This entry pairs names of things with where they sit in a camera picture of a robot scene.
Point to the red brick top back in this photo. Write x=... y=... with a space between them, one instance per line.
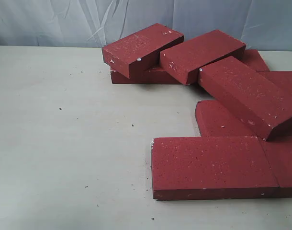
x=134 y=54

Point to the red brick middle row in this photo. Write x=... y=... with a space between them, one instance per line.
x=214 y=120

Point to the red brick row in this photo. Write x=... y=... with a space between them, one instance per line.
x=282 y=79
x=214 y=120

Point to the red brick bottom back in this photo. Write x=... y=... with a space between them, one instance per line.
x=155 y=75

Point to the red brick right row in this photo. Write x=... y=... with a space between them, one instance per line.
x=282 y=79

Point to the white fabric backdrop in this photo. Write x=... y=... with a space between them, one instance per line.
x=261 y=24

